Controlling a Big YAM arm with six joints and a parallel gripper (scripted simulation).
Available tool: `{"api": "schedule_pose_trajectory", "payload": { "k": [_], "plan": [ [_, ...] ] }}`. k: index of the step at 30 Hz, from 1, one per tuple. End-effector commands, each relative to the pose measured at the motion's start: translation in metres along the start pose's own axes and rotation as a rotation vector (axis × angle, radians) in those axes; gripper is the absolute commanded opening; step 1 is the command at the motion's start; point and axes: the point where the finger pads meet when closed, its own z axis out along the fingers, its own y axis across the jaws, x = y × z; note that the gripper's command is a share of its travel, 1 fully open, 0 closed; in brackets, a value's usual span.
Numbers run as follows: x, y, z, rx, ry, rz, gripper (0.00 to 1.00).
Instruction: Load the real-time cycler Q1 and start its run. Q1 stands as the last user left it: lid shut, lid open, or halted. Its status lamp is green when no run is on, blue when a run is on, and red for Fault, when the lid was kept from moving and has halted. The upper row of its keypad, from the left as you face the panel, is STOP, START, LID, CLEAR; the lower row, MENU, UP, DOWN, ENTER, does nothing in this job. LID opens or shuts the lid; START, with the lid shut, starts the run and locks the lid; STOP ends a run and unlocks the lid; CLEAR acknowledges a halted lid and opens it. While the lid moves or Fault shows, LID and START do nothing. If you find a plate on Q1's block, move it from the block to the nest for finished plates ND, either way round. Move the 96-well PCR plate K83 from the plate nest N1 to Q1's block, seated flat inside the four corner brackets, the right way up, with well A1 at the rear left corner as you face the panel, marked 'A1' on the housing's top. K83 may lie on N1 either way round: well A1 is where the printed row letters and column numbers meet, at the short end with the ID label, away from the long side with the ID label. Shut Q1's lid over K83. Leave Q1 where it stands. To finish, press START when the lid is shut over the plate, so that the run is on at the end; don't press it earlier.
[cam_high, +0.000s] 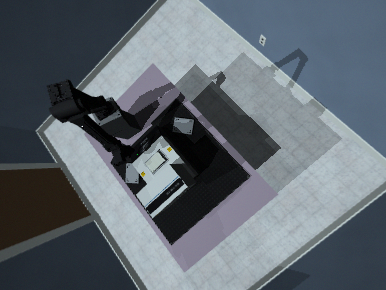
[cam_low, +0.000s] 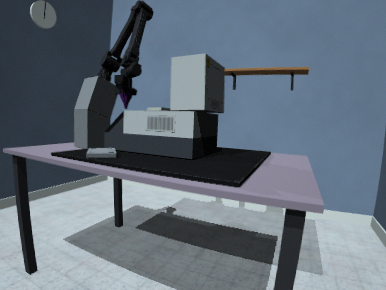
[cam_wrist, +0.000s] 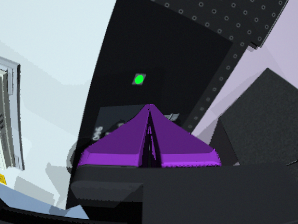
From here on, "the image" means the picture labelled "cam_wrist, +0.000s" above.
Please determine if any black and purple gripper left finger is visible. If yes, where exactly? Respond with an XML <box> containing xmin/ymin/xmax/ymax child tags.
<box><xmin>77</xmin><ymin>104</ymin><xmax>150</xmax><ymax>168</ymax></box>

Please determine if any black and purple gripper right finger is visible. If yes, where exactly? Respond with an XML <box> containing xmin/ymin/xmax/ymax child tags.
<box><xmin>150</xmin><ymin>104</ymin><xmax>222</xmax><ymax>168</ymax></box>

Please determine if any white multi-well plate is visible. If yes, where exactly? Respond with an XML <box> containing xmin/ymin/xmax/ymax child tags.
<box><xmin>0</xmin><ymin>70</ymin><xmax>16</xmax><ymax>170</ymax></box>

